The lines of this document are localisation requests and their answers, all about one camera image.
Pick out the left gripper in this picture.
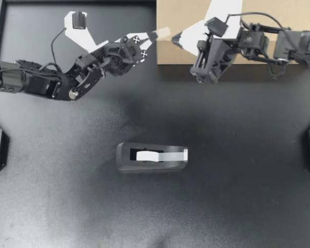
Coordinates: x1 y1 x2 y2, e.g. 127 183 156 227
100 30 159 76

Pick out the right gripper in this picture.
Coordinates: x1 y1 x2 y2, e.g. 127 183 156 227
171 21 240 85

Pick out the cut piece of clear tape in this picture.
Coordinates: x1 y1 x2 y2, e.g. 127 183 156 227
152 26 172 41

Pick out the brown cardboard box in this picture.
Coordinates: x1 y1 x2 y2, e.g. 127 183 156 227
156 0 310 66

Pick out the black tape dispenser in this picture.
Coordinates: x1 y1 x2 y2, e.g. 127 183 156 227
116 142 189 174

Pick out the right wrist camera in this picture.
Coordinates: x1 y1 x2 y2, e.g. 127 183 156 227
203 0 245 40

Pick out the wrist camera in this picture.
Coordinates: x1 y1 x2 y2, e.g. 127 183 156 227
63 10 110 54
203 0 245 40

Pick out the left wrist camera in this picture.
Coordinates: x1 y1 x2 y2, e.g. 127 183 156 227
63 10 110 54

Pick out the thin black camera cable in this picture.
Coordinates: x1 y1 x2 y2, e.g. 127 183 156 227
51 27 68 63
226 11 291 33

